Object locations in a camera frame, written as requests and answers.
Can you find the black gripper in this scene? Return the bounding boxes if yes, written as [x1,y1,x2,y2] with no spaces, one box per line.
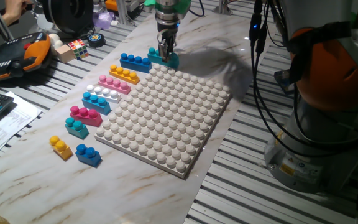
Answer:
[157,21,180,62]

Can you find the teal four-stud block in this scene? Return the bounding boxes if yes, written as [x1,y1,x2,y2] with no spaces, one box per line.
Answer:
[147,47,180,70]

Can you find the blue four-stud block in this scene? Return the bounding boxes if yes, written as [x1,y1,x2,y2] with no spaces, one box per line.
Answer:
[119,52,153,74]

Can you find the yellow four-stud block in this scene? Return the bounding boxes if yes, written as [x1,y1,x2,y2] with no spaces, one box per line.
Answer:
[109,64,141,85]

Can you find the person hand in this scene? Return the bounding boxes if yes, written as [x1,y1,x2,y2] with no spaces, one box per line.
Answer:
[1,0,33,26]

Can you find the short aluminium profile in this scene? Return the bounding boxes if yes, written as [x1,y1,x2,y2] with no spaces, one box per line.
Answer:
[116,0,136,26]

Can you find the pink four-stud block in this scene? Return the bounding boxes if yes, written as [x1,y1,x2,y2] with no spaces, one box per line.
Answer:
[98,74,132,95]

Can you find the orange plastic object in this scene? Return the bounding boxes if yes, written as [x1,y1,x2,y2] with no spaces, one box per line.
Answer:
[104,0,119,12]

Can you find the purple translucent object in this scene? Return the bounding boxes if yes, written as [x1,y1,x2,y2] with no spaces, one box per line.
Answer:
[92,11,114,30]

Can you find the round black disc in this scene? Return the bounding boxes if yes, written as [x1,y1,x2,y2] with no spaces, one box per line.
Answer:
[87,32,106,48]

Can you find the white studded baseplate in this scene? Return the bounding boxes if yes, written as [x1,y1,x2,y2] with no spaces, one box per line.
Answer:
[94,63,231,180]

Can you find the white four-stud block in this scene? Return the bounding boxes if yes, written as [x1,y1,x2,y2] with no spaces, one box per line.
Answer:
[86,84,122,104]

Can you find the Rubik's cube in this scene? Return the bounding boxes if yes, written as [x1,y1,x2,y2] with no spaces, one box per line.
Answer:
[67,39,90,61]

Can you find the light blue three-stud block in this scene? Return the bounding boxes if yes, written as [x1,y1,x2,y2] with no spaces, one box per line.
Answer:
[81,91,112,116]

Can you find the black filament spool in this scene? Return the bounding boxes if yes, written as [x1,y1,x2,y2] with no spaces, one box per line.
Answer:
[42,0,94,35]

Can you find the wooden cube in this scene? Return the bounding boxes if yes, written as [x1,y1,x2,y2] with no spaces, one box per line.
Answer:
[55,44,76,64]

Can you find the magenta three-stud block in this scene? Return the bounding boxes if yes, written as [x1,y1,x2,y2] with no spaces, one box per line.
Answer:
[69,105,104,128]

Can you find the white rounded figurine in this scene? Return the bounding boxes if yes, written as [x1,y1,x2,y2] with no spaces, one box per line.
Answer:
[48,33,64,55]

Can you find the teal two-stud block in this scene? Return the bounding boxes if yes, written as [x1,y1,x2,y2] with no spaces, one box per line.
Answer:
[64,116,90,140]

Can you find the blue two-stud block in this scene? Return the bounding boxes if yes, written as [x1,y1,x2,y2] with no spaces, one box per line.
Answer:
[75,143,103,168]

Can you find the yellow two-stud block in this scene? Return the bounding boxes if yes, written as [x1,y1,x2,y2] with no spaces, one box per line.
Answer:
[48,135,74,162]

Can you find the black orange teach pendant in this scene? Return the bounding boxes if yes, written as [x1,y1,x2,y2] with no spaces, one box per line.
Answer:
[0,32,52,83]

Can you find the marble pattern board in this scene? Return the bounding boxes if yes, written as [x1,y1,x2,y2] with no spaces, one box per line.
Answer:
[0,0,275,224]

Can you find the printed paper sheets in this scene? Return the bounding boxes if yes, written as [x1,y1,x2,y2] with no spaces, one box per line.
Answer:
[0,85,42,170]

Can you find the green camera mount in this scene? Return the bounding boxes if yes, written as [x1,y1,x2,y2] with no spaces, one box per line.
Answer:
[144,0,192,15]

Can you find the aluminium profile post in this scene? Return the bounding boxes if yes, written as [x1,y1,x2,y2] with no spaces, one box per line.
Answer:
[211,0,233,16]

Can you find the black cable with lit plug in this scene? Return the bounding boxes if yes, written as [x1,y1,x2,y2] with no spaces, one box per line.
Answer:
[249,0,358,158]

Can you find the shiny metal bracket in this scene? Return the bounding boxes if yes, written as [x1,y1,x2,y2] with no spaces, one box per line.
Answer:
[273,70,295,94]

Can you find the black strap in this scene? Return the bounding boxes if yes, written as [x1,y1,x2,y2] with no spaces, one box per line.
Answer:
[286,21,353,85]

